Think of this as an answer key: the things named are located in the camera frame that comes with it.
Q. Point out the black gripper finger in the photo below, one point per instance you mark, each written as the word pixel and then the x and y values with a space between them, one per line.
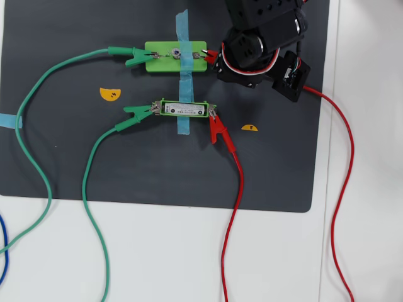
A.
pixel 220 70

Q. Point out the red alligator clip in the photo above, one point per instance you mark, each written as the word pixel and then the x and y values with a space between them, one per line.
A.
pixel 210 58
pixel 217 127

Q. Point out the white AA battery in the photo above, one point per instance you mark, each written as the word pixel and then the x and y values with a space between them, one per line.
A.
pixel 185 109

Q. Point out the light green bulb holder block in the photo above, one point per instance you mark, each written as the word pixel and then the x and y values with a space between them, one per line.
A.
pixel 157 66

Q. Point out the light green battery holder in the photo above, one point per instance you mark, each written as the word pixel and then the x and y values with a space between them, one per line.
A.
pixel 161 108

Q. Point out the green alligator clip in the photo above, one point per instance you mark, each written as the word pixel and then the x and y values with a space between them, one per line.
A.
pixel 132 55
pixel 135 114

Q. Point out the small glass light bulb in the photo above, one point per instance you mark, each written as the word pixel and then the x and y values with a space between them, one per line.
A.
pixel 175 53

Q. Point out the yellow lightning marker sticker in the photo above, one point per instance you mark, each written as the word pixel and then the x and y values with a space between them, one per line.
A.
pixel 110 95
pixel 249 128

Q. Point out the black textured work mat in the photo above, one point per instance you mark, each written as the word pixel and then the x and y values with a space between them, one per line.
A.
pixel 157 163

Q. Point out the short blue tape piece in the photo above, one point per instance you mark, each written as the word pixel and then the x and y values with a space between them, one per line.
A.
pixel 9 121

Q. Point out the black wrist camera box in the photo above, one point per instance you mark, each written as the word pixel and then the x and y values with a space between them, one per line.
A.
pixel 292 85

